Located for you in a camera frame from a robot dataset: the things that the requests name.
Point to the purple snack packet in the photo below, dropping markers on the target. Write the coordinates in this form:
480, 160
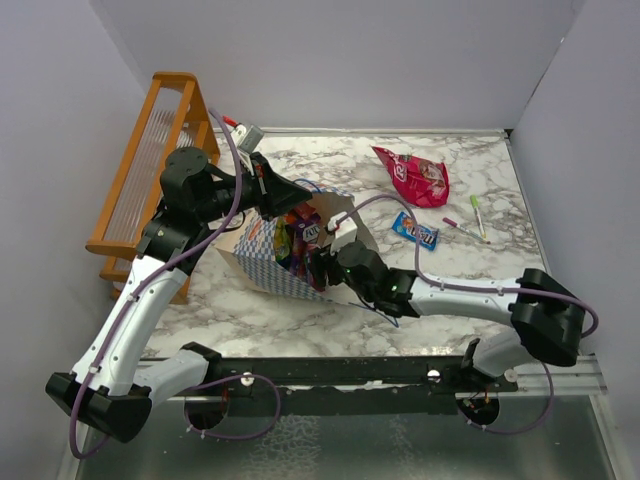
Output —
305, 234

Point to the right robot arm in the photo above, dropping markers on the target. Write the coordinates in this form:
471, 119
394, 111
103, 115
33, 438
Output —
543, 319

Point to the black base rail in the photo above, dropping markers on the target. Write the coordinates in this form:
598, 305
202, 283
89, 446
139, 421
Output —
343, 386

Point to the red crisps bag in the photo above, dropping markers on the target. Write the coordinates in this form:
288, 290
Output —
421, 182

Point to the blue m&m's packet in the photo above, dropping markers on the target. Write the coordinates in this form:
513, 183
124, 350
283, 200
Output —
426, 237

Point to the wooden dish rack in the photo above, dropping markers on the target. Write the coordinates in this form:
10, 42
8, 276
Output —
174, 115

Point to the pink cap marker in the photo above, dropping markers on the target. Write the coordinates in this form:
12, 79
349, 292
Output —
465, 230

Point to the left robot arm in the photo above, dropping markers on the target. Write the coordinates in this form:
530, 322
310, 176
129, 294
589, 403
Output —
105, 389

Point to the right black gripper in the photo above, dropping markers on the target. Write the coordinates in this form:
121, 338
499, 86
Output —
321, 259

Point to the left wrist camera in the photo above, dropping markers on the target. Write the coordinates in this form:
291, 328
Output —
245, 137

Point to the green cap marker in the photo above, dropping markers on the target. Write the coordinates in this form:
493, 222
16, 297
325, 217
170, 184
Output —
477, 213

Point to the blue checkered paper bag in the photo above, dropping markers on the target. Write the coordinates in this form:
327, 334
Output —
249, 251

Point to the red snack packet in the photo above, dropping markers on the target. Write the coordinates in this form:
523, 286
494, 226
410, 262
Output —
305, 213

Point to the yellow green snack packet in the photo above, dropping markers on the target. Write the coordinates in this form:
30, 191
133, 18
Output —
282, 243

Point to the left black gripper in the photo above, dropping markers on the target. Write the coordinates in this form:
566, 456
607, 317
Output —
275, 195

